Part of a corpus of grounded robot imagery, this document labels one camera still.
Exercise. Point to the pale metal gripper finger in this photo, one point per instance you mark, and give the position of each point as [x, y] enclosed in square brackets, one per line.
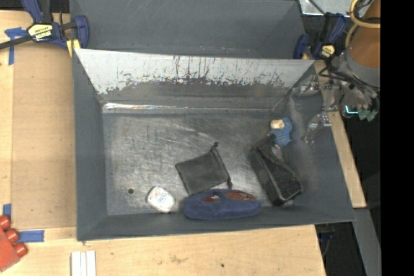
[318, 127]
[307, 87]

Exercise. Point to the blue toy figure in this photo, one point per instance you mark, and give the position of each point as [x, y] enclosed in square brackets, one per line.
[282, 134]

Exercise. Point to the black rectangular block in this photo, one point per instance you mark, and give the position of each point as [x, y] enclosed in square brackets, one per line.
[278, 176]

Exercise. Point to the dark grey cloth pouch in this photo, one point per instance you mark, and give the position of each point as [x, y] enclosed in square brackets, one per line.
[203, 173]

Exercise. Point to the blue plush slipper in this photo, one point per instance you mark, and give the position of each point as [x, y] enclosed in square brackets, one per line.
[221, 208]

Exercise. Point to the grey metal bin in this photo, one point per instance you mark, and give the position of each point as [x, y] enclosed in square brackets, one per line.
[161, 139]

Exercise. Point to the white packet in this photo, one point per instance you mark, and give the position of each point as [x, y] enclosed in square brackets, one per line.
[160, 199]

